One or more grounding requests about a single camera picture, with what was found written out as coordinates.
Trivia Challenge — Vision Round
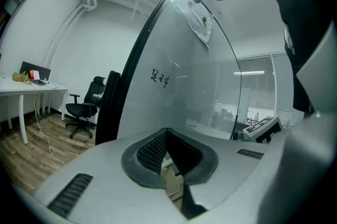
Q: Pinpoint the crumpled printed paper sheet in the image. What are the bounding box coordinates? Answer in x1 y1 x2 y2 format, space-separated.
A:
176 0 214 49

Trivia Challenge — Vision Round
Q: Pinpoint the long white desk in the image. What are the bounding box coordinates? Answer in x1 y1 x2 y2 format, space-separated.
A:
0 75 69 145

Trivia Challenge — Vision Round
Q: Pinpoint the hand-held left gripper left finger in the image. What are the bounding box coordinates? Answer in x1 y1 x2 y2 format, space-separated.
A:
34 127 186 224

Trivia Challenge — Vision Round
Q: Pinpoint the black-framed glass whiteboard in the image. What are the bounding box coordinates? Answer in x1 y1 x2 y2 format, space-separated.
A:
95 0 243 146

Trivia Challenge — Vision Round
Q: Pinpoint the black desk divider panel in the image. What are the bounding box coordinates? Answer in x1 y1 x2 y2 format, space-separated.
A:
20 61 51 80

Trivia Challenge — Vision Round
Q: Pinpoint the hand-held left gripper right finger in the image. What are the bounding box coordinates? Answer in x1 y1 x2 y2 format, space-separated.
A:
167 127 270 212

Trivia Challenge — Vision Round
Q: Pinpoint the black office chair with headrest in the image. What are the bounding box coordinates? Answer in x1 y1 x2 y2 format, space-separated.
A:
65 75 106 139

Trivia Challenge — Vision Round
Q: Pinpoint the person's black clothing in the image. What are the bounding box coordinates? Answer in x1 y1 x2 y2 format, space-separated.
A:
264 0 337 113

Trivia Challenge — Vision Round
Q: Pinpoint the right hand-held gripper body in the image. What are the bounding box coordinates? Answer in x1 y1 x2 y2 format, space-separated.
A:
242 116 284 144

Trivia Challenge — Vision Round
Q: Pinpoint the white cable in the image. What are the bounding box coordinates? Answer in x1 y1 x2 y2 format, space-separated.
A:
33 90 65 166

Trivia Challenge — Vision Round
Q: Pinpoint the olive cloth bag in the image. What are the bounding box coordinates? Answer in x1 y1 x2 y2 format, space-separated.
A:
12 71 32 85

